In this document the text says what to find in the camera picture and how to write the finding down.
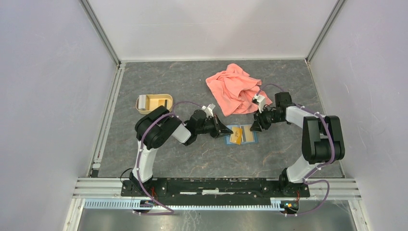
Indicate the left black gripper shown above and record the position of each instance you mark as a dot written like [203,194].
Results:
[220,129]

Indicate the white slotted cable duct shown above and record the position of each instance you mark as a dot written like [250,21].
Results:
[148,205]

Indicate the gold credit card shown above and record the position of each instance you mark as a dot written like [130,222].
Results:
[248,136]
[236,136]

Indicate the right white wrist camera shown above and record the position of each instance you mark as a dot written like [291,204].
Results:
[260,101]

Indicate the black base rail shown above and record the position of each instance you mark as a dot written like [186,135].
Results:
[214,191]

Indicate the pink crumpled cloth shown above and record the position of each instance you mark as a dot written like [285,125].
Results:
[233,90]

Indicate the beige oval tray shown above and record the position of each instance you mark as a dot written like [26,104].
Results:
[153,102]

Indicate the grey card stack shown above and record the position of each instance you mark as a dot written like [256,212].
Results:
[143,103]

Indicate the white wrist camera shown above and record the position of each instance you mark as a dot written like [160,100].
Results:
[260,101]
[208,110]

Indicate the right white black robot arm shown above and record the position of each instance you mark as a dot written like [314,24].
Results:
[322,138]

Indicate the blue card holder wallet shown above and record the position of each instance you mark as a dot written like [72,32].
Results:
[228,137]

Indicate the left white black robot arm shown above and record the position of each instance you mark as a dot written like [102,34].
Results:
[155,128]

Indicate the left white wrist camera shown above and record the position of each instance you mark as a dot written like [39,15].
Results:
[208,110]

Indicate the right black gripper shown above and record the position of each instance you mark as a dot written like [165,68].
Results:
[259,124]

